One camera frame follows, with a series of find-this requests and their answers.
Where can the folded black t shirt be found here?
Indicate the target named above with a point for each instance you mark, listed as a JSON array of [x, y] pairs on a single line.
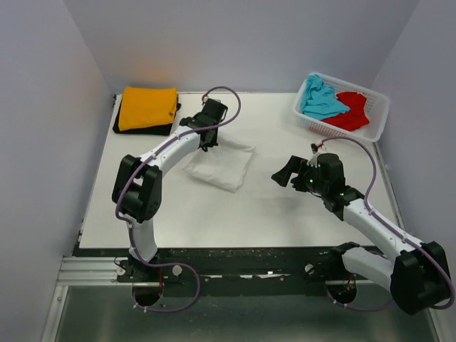
[[159, 130]]

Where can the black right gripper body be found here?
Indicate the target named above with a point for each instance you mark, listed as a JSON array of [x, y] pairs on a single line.
[[308, 180]]

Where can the red t shirt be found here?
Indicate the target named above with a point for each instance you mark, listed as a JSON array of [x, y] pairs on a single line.
[[356, 117]]

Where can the white t shirt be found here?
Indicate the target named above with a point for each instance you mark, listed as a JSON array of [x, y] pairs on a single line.
[[223, 166]]

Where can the turquoise t shirt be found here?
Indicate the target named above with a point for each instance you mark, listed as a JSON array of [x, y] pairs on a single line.
[[319, 100]]

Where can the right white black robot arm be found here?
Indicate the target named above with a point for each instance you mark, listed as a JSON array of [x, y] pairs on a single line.
[[415, 273]]

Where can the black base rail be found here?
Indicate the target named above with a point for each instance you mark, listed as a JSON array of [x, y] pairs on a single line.
[[241, 271]]

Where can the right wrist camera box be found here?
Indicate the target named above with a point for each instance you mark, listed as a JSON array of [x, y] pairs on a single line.
[[313, 161]]

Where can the folded orange t shirt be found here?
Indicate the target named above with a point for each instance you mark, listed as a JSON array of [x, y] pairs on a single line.
[[143, 107]]

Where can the white plastic laundry basket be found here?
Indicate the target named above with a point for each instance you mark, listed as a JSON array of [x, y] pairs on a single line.
[[376, 109]]

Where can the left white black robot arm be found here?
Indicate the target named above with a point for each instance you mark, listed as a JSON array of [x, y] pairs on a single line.
[[137, 192]]

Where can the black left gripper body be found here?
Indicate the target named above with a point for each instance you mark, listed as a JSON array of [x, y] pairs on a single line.
[[214, 140]]

